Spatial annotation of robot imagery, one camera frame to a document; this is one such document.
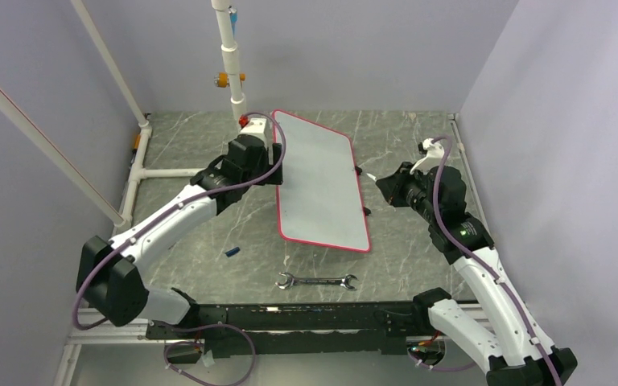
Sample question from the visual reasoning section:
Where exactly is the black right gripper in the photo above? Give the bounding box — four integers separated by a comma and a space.
377, 161, 440, 224

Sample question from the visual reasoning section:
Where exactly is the pink-framed whiteboard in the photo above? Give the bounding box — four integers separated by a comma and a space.
272, 109, 371, 253

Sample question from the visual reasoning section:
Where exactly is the blue marker cap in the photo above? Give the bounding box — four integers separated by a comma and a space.
225, 247, 241, 257

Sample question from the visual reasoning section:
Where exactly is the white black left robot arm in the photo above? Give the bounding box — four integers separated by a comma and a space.
75, 133, 286, 338

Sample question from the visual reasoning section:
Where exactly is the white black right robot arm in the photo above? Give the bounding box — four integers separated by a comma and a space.
376, 162, 578, 385

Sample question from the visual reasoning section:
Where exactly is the orange pipe valve fitting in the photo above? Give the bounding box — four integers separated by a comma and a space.
213, 72, 245, 88

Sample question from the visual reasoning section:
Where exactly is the silver double open-end wrench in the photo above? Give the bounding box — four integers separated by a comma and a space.
275, 272, 358, 290

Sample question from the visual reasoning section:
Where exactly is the diagonal white pipe red stripe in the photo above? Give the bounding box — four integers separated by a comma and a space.
0, 87, 129, 228

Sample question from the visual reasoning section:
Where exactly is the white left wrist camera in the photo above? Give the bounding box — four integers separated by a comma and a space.
236, 116, 273, 162

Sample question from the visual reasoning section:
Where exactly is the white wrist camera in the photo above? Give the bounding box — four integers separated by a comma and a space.
409, 137, 447, 175
236, 116, 273, 162

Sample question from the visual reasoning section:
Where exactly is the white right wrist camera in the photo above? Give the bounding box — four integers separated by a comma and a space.
409, 137, 447, 175

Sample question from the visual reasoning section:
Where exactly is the white PVC pipe frame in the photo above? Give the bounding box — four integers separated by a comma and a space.
71, 0, 247, 232

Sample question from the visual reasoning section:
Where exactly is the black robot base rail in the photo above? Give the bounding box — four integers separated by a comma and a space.
146, 301, 435, 358

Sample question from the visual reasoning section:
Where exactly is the aluminium extrusion frame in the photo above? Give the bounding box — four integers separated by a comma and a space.
53, 318, 150, 386

